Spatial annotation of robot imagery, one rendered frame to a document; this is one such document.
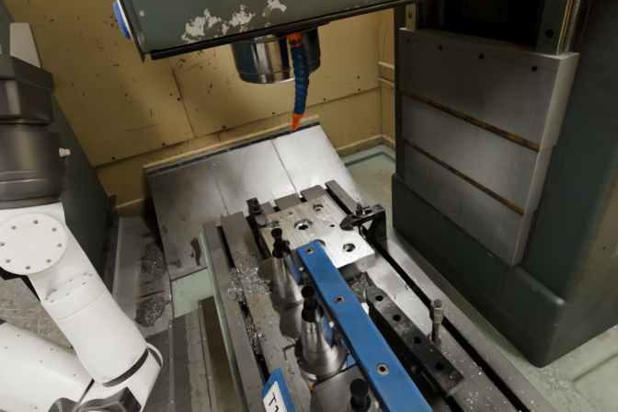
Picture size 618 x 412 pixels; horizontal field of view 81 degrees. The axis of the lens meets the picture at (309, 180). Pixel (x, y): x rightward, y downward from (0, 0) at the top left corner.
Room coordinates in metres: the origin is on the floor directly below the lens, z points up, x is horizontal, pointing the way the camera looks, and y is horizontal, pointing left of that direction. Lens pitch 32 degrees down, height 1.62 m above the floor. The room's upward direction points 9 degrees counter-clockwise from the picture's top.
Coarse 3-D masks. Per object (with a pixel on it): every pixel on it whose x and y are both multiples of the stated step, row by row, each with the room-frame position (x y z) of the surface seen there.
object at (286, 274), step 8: (288, 248) 0.37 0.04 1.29; (272, 256) 0.36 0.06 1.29; (280, 256) 0.35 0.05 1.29; (288, 256) 0.35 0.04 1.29; (272, 264) 0.36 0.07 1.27; (280, 264) 0.35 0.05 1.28; (288, 264) 0.35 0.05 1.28; (296, 264) 0.36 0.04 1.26; (280, 272) 0.35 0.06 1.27; (288, 272) 0.35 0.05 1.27; (296, 272) 0.35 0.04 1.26; (280, 280) 0.35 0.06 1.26; (288, 280) 0.34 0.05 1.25; (296, 280) 0.35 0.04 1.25; (280, 288) 0.35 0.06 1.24; (288, 288) 0.34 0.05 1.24; (296, 288) 0.35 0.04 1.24; (280, 296) 0.34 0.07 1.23; (288, 296) 0.34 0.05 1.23
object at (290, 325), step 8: (320, 296) 0.34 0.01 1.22; (320, 304) 0.33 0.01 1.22; (288, 312) 0.32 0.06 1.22; (296, 312) 0.32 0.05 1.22; (328, 312) 0.31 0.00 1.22; (280, 320) 0.31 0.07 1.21; (288, 320) 0.31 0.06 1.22; (296, 320) 0.31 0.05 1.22; (328, 320) 0.30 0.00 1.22; (280, 328) 0.30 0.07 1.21; (288, 328) 0.30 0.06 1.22; (296, 328) 0.30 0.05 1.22; (288, 336) 0.29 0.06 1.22; (296, 336) 0.29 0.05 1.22
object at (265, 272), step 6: (294, 252) 0.44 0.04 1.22; (270, 258) 0.43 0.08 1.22; (294, 258) 0.42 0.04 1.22; (300, 258) 0.42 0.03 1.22; (264, 264) 0.42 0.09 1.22; (270, 264) 0.42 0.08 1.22; (300, 264) 0.41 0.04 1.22; (258, 270) 0.41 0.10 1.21; (264, 270) 0.41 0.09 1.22; (270, 270) 0.41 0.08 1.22; (258, 276) 0.40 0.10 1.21; (264, 276) 0.40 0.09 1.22; (270, 276) 0.40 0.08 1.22
